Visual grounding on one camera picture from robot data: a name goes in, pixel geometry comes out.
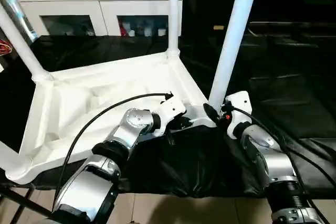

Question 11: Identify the white plastic table leg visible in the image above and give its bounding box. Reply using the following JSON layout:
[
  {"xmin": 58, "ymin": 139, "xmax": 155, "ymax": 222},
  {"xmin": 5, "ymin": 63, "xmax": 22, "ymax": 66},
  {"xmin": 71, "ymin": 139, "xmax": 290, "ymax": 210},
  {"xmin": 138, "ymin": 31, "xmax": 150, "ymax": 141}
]
[
  {"xmin": 0, "ymin": 6, "xmax": 54, "ymax": 83},
  {"xmin": 167, "ymin": 0, "xmax": 182, "ymax": 59},
  {"xmin": 0, "ymin": 143, "xmax": 29, "ymax": 183},
  {"xmin": 207, "ymin": 0, "xmax": 262, "ymax": 114}
]

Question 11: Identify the white plastic table top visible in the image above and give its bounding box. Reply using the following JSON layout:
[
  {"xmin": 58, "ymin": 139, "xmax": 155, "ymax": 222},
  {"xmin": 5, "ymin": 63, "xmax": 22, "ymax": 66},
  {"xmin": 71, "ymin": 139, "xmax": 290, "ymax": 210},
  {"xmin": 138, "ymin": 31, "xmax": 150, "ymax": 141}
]
[{"xmin": 5, "ymin": 51, "xmax": 217, "ymax": 185}]

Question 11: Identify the black work mat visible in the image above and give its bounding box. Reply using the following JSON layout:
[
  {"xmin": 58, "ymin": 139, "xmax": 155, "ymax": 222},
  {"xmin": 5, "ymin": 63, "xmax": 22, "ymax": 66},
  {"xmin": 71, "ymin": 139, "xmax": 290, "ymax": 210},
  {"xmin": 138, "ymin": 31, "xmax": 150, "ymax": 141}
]
[{"xmin": 0, "ymin": 30, "xmax": 336, "ymax": 198}]

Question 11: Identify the black flat bar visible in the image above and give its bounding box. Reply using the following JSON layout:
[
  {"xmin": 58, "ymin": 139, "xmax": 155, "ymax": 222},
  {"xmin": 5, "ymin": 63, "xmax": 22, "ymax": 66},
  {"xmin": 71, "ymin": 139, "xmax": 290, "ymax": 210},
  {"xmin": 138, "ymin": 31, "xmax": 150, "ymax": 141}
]
[{"xmin": 249, "ymin": 21, "xmax": 336, "ymax": 33}]

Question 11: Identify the white glass-door cabinet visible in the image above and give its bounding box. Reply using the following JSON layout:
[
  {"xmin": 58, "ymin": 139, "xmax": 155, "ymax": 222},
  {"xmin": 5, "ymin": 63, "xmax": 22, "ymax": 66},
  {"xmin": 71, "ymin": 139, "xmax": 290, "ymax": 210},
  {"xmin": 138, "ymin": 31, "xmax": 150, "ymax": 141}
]
[{"xmin": 18, "ymin": 0, "xmax": 183, "ymax": 37}]

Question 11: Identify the black folding table frame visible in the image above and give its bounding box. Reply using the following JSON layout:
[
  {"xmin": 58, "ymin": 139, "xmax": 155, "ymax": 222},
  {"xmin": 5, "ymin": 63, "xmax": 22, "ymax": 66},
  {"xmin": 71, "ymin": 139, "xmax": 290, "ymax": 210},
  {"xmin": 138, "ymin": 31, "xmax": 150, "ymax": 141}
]
[{"xmin": 0, "ymin": 182, "xmax": 37, "ymax": 224}]

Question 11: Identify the red cable bundle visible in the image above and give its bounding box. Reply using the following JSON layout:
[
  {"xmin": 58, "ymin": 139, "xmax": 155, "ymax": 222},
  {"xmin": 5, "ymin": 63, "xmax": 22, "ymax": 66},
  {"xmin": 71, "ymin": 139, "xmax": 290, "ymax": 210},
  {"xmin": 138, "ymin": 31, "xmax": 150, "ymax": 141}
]
[{"xmin": 0, "ymin": 39, "xmax": 12, "ymax": 56}]

